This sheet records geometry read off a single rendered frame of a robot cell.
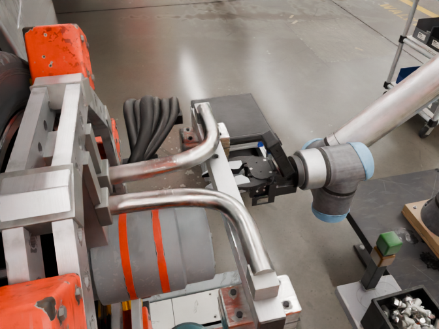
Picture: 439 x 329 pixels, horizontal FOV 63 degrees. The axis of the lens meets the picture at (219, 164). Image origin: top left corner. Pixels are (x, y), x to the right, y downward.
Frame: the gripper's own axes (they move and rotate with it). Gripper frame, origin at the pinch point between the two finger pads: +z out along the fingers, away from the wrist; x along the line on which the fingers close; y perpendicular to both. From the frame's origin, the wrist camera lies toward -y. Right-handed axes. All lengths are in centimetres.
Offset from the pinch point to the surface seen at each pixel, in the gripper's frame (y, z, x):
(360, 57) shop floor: 83, -174, 204
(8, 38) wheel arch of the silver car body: -26.1, 33.3, 17.6
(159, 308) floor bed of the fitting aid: 75, 18, 14
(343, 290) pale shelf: 38, -34, -12
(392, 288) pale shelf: 38, -47, -15
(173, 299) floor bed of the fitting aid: 75, 12, 16
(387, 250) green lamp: 18.6, -39.1, -14.2
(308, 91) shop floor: 83, -107, 160
